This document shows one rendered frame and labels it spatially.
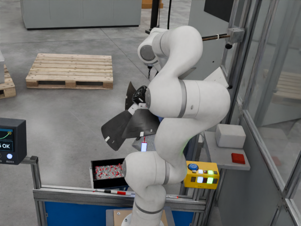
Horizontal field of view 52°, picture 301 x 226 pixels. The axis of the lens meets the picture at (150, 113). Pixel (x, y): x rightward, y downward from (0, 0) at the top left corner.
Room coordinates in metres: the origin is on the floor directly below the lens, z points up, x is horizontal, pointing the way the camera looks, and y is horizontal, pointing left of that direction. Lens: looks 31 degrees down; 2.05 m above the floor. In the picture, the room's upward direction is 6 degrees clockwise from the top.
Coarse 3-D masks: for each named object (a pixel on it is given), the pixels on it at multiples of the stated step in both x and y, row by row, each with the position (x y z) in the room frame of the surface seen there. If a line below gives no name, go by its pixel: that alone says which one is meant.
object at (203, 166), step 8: (200, 168) 1.17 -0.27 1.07; (208, 168) 1.18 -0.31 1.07; (216, 168) 1.18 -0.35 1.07; (192, 176) 1.12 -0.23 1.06; (200, 176) 1.13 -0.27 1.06; (208, 176) 1.13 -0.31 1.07; (216, 176) 1.13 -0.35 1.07; (184, 184) 1.14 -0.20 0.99; (192, 184) 1.12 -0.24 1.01; (200, 184) 1.13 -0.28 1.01; (208, 184) 1.13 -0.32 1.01; (216, 184) 1.13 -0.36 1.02
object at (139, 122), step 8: (136, 112) 1.46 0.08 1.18; (144, 112) 1.46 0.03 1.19; (136, 120) 1.39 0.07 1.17; (144, 120) 1.39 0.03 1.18; (152, 120) 1.39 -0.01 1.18; (128, 128) 1.35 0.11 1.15; (136, 128) 1.33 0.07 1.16; (144, 128) 1.32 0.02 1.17; (152, 128) 1.32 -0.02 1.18; (128, 136) 1.29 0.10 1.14; (136, 136) 1.27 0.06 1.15
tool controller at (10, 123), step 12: (0, 120) 1.17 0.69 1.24; (12, 120) 1.18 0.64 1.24; (24, 120) 1.20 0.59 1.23; (0, 132) 1.10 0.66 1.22; (12, 132) 1.10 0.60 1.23; (24, 132) 1.17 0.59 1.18; (0, 144) 1.08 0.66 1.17; (12, 144) 1.09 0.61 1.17; (24, 144) 1.16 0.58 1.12; (24, 156) 1.14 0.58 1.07
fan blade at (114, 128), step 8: (128, 112) 1.58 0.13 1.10; (112, 120) 1.59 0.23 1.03; (120, 120) 1.57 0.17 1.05; (128, 120) 1.55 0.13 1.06; (104, 128) 1.58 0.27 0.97; (112, 128) 1.55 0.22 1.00; (120, 128) 1.53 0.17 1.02; (104, 136) 1.54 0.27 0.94; (112, 136) 1.51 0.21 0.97; (120, 136) 1.49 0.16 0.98; (112, 144) 1.47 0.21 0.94; (120, 144) 1.45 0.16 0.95
